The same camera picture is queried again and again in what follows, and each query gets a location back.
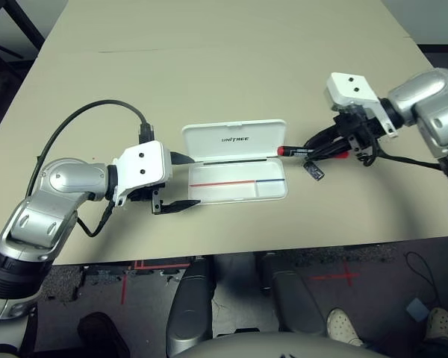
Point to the red tape cross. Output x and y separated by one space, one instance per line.
345 276

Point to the grey robot leg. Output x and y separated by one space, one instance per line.
190 298
295 298

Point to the small blue-grey box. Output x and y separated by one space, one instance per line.
417 309

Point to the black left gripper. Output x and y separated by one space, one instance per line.
142 194

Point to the white perforated shoe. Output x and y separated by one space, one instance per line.
341 324
440 324

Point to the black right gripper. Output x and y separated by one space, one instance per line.
358 130

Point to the black shoe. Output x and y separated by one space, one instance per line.
101 335

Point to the red tape lines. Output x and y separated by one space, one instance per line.
124 287

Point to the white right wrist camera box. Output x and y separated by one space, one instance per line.
349 89

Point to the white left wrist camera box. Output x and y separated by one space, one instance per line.
142 164

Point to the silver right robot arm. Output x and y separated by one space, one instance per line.
425 93

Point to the grey robot torso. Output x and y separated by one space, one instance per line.
283 347

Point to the black marker with red cap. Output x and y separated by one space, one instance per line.
282 151

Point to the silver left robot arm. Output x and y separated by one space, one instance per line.
59 179

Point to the black metal frame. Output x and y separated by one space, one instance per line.
28 20

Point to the white plastic pencil case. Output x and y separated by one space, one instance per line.
224 149

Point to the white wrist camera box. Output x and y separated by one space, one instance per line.
349 89
142 164

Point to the grey robot right leg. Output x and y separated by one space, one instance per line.
295 298

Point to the grey robot left leg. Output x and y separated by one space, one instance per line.
190 298

